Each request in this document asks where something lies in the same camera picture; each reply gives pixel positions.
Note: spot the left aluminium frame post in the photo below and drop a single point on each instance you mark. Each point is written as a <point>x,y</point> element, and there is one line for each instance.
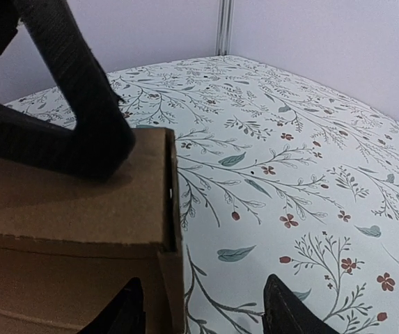
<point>224,27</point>

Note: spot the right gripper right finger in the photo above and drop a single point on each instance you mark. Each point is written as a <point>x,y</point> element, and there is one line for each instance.
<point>286,314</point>

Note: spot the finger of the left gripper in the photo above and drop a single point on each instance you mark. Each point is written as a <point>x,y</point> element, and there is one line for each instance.
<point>102,138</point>

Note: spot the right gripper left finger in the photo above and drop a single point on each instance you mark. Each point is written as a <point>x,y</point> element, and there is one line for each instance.
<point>124,314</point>

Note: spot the floral patterned table mat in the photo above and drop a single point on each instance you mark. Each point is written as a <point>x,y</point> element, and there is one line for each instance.
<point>278,175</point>

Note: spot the brown cardboard box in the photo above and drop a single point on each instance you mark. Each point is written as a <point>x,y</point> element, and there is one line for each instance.
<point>72,251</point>

